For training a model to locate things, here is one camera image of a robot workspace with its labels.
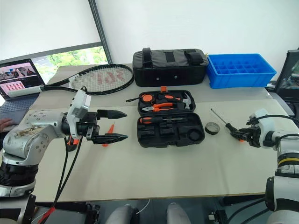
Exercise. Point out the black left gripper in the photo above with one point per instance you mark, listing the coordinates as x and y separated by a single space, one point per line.
90 121

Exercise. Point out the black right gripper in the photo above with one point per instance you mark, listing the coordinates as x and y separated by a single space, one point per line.
254 137

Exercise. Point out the black electrical tape roll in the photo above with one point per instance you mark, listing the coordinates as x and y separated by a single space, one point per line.
212 128

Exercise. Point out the black plastic tool case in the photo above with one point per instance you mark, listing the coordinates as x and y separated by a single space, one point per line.
168 135

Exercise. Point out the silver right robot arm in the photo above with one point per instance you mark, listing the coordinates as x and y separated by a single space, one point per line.
285 189

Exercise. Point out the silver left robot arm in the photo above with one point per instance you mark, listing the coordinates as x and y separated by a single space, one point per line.
35 130

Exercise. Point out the orange plastic tool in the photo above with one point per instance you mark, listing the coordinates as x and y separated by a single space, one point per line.
112 128

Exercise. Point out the bystander bare hand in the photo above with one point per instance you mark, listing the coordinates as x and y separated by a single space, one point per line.
5 124

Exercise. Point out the black tennis racket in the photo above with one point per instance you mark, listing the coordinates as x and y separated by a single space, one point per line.
102 79

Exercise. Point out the blue plastic compartment crate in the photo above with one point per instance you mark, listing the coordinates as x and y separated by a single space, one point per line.
240 78

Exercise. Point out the black orange utility knife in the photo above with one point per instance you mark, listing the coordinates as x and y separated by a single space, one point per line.
170 97

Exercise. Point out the black framed equipment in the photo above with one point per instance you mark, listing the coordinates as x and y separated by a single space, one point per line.
288 70

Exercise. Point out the black grey fabric bag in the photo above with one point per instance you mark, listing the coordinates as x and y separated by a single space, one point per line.
168 72

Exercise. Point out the grey rounded shape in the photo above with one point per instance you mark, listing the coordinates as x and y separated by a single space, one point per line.
178 214
123 214

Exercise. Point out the grey laptop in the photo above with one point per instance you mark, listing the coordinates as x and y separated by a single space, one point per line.
18 77

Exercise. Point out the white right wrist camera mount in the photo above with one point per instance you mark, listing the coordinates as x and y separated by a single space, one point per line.
264 126

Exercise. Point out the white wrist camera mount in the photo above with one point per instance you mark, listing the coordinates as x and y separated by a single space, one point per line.
264 126
79 105

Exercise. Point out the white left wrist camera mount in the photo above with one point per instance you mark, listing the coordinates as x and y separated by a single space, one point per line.
79 105

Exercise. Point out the grey window frame post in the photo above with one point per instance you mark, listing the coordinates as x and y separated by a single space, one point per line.
100 35

